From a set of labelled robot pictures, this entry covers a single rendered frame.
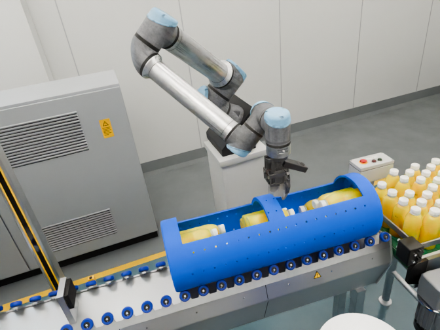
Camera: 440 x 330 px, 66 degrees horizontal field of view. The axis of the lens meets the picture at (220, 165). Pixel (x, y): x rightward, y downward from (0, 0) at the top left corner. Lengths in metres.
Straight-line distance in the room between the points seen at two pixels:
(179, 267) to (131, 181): 1.65
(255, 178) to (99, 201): 1.36
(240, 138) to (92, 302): 0.91
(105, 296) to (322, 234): 0.93
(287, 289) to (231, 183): 0.79
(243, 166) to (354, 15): 3.25
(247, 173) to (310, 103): 2.84
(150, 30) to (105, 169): 1.54
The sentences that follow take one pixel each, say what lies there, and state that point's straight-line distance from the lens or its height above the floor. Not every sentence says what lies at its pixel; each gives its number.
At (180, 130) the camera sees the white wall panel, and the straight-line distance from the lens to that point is 4.12.
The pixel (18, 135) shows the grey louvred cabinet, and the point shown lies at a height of 1.24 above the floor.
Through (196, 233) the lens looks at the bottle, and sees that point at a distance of 1.34.
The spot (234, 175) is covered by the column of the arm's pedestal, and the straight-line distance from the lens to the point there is 2.04.
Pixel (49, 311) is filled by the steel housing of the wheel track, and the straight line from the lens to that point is 1.66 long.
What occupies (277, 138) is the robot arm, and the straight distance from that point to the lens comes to 1.20.
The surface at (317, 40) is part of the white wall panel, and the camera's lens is 4.61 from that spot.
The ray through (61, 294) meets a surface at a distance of 1.46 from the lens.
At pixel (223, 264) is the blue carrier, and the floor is 1.11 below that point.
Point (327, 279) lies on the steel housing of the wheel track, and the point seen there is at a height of 0.85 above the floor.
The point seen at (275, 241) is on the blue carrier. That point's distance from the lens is 1.32.
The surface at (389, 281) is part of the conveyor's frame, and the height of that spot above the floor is 0.22.
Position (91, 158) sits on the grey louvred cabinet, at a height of 0.94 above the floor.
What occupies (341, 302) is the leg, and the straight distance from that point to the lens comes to 2.14.
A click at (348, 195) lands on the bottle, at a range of 1.52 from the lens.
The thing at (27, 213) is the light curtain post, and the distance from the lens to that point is 1.66.
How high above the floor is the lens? 2.05
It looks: 30 degrees down
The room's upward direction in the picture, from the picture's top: 7 degrees counter-clockwise
